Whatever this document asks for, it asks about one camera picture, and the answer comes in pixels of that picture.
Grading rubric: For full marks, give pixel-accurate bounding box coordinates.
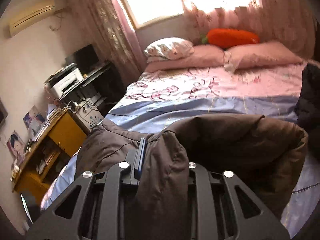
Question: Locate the white floral pillow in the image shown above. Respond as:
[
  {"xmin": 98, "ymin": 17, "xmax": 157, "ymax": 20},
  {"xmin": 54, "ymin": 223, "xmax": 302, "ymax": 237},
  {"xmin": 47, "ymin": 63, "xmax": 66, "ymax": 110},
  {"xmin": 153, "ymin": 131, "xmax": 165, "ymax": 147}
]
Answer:
[{"xmin": 144, "ymin": 37, "xmax": 195, "ymax": 63}]

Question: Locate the white floral bag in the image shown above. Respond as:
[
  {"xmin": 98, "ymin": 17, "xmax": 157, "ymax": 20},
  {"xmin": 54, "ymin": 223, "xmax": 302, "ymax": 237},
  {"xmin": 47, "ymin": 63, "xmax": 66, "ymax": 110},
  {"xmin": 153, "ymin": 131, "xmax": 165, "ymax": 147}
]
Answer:
[{"xmin": 75, "ymin": 98, "xmax": 104, "ymax": 131}]

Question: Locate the black shelf stand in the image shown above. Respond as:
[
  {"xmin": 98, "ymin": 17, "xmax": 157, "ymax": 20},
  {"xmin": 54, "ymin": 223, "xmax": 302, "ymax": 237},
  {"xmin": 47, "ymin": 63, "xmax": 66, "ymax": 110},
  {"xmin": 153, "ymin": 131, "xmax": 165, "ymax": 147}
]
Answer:
[{"xmin": 57, "ymin": 61, "xmax": 125, "ymax": 116}]

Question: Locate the photo portrait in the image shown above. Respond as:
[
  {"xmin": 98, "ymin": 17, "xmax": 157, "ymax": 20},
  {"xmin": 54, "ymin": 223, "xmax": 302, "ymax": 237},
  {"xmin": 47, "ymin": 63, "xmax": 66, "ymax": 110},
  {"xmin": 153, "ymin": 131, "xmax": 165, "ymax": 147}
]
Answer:
[
  {"xmin": 23, "ymin": 106, "xmax": 45, "ymax": 137},
  {"xmin": 7, "ymin": 131, "xmax": 26, "ymax": 166}
]

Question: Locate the pink pillow right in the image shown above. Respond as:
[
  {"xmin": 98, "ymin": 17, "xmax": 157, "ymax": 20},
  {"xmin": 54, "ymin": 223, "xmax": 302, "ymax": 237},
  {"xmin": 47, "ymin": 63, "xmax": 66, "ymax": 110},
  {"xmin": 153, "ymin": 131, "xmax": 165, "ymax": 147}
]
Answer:
[{"xmin": 224, "ymin": 41, "xmax": 304, "ymax": 73}]

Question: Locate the pink floral curtain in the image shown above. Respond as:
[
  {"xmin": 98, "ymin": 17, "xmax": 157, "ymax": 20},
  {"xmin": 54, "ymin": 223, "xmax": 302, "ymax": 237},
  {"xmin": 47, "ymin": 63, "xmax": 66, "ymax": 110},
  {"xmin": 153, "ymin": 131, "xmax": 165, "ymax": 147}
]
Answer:
[{"xmin": 66, "ymin": 0, "xmax": 316, "ymax": 85}]

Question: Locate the blue pink bed sheet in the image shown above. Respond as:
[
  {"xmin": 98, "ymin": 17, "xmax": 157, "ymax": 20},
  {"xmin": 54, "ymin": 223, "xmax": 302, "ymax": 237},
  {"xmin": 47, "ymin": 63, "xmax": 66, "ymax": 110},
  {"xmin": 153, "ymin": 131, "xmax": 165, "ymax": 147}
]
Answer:
[{"xmin": 40, "ymin": 61, "xmax": 319, "ymax": 239}]

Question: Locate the black garment on bed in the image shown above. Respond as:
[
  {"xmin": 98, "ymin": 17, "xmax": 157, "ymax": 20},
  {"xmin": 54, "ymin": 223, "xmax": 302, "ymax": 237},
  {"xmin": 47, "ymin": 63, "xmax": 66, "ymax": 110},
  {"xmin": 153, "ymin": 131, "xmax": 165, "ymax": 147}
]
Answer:
[{"xmin": 295, "ymin": 63, "xmax": 320, "ymax": 160}]

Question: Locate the photo portrait lower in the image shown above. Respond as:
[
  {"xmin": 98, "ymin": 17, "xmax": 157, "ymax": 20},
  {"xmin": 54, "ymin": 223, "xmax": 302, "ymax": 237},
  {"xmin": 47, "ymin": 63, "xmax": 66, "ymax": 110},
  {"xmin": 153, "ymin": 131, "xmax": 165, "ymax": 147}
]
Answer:
[{"xmin": 7, "ymin": 131, "xmax": 26, "ymax": 166}]

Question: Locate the yellow wooden desk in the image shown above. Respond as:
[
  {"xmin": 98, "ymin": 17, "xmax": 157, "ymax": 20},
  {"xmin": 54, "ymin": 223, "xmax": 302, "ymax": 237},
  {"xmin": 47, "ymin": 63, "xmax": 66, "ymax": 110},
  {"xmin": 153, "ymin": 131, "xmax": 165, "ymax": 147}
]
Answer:
[{"xmin": 12, "ymin": 109, "xmax": 89, "ymax": 205}]

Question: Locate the pink pillow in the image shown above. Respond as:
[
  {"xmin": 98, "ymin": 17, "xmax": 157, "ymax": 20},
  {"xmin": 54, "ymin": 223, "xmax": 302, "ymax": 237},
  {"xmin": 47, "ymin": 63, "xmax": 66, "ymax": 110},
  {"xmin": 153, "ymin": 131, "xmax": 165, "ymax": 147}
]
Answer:
[
  {"xmin": 224, "ymin": 41, "xmax": 304, "ymax": 73},
  {"xmin": 145, "ymin": 44, "xmax": 225, "ymax": 73}
]

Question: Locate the pink pillow left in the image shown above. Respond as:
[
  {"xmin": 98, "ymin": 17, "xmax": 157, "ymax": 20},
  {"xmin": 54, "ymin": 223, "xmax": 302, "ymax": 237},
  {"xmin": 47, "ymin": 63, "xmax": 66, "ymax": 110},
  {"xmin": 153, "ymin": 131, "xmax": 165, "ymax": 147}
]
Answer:
[{"xmin": 145, "ymin": 44, "xmax": 225, "ymax": 73}]

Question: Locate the brown puffer coat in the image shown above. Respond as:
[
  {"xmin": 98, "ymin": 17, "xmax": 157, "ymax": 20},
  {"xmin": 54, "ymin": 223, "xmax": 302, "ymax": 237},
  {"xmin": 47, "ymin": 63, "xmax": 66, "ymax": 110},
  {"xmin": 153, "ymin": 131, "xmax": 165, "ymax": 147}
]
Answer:
[{"xmin": 75, "ymin": 113, "xmax": 309, "ymax": 240}]

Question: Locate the orange carrot plush pillow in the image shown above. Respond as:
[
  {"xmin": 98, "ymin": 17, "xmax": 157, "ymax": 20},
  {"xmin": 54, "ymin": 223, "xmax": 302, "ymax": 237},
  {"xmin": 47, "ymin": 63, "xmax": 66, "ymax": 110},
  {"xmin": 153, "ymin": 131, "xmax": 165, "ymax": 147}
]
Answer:
[{"xmin": 201, "ymin": 28, "xmax": 260, "ymax": 49}]

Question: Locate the photo portrait upper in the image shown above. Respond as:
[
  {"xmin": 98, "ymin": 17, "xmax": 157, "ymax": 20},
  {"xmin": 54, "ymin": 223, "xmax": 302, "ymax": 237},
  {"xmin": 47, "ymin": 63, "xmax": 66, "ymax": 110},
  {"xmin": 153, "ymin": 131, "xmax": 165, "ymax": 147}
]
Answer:
[{"xmin": 23, "ymin": 106, "xmax": 45, "ymax": 137}]

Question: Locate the white air conditioner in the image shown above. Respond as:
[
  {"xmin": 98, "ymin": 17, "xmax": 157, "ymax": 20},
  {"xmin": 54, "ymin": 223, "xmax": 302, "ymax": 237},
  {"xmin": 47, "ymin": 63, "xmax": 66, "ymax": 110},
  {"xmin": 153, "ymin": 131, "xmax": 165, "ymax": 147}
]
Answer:
[{"xmin": 9, "ymin": 0, "xmax": 56, "ymax": 37}]

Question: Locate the white printer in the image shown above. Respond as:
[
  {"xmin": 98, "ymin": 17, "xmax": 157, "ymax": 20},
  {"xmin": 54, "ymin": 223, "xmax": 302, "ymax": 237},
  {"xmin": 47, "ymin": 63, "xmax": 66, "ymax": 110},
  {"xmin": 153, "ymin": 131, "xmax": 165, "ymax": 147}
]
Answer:
[{"xmin": 44, "ymin": 63, "xmax": 84, "ymax": 99}]

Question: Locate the black monitor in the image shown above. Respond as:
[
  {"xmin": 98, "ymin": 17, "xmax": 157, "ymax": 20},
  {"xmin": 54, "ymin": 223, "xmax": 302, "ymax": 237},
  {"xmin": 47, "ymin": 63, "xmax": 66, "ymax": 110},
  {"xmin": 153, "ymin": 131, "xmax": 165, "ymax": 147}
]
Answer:
[{"xmin": 65, "ymin": 44, "xmax": 99, "ymax": 75}]

